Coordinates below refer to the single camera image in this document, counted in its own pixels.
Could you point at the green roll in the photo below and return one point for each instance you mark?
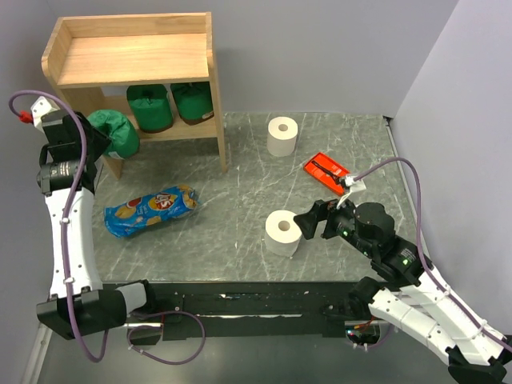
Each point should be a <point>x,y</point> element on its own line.
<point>151,107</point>
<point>193,101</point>
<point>124,141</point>

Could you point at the orange razor package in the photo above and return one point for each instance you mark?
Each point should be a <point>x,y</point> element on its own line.
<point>327,171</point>

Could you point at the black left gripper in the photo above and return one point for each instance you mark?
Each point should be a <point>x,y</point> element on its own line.
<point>100,142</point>

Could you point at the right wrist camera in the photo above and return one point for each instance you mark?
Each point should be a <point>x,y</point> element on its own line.
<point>350,186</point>

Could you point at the white paper towel roll front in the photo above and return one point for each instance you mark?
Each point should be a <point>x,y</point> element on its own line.
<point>282,234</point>

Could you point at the blue chips bag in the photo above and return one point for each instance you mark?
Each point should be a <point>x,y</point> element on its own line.
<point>139,213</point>

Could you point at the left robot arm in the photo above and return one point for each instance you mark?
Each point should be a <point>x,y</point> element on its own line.
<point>76,285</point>

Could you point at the white paper towel roll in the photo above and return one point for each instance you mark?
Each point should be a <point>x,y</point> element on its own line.
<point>282,234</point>
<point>282,136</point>

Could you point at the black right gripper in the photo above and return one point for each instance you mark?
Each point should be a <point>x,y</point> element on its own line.
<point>322,210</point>

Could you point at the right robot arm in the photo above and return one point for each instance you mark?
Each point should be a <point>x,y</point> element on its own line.
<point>413,296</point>

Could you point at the wooden shelf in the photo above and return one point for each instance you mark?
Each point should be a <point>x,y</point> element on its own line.
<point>85,54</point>

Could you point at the white paper towel roll back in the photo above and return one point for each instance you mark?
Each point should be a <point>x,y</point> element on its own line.
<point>282,136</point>

